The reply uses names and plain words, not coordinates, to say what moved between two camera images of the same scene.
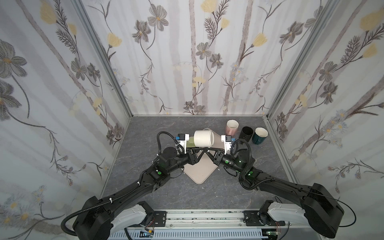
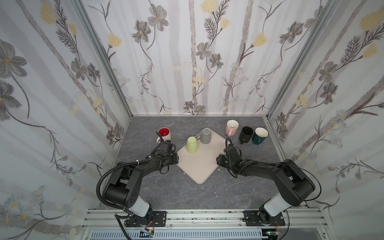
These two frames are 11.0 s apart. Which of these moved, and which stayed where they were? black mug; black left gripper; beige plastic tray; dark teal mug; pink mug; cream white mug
Moved: cream white mug; black left gripper
Stayed: beige plastic tray; black mug; pink mug; dark teal mug
